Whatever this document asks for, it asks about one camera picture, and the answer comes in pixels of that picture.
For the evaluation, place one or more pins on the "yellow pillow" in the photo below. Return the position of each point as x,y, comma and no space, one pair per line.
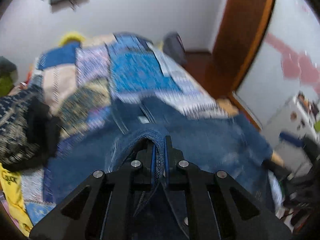
72,36

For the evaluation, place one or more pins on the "white sticker covered cabinet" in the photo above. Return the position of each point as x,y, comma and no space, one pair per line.
290,122

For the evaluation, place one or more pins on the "blue patchwork bedspread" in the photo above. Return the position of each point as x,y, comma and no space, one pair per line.
94,87

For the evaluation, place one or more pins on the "dark patterned knit garment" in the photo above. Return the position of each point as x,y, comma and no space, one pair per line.
29,132

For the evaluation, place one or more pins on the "dark green cloth pile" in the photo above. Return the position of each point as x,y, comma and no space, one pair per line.
8,76

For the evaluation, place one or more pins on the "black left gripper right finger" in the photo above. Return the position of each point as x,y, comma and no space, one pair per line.
217,206

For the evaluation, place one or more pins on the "blue denim jacket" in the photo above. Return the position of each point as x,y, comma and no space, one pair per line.
231,144

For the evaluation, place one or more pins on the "yellow printed shirt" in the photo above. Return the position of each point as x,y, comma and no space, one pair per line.
12,189

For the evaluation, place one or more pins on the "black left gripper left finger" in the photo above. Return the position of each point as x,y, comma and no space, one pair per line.
101,206

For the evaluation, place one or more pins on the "beige plush blanket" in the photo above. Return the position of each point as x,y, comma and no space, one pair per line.
228,107

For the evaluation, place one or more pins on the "grey purple backpack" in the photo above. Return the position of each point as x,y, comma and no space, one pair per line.
173,47

